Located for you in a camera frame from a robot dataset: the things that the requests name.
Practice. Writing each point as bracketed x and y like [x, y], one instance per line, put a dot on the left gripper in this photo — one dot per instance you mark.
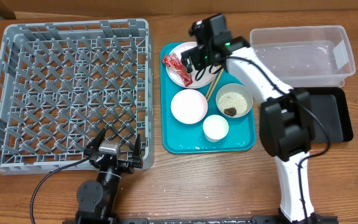
[128, 167]

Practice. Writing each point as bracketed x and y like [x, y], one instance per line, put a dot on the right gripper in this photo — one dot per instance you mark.
[196, 55]

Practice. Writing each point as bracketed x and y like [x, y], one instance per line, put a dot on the red snack wrapper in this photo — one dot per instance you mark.
[176, 70]

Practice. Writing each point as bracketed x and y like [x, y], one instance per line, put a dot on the grey bowl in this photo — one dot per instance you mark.
[234, 87]

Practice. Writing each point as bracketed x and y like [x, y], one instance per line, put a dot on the small pink bowl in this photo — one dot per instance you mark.
[189, 106]

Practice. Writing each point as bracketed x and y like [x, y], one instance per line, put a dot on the pile of white rice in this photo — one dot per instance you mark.
[233, 99]

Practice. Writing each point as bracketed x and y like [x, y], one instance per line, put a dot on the dark brown food piece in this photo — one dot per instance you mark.
[230, 112]

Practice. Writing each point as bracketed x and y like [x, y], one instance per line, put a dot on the white cup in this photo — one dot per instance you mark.
[215, 128]

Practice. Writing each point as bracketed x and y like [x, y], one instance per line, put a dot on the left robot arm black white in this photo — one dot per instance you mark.
[96, 197]

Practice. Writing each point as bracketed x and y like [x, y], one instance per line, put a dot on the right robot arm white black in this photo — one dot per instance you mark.
[286, 121]

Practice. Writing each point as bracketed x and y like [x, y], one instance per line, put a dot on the grey plastic dishwasher rack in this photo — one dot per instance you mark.
[61, 83]

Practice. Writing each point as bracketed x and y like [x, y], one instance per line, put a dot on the clear plastic waste bin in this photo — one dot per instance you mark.
[308, 56]

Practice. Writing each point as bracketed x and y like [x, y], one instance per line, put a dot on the black waste tray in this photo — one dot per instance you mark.
[329, 105]

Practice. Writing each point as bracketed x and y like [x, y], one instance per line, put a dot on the teal plastic serving tray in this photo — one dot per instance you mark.
[180, 138]

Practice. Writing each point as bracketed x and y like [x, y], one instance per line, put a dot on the cardboard panel backdrop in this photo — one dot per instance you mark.
[100, 8]

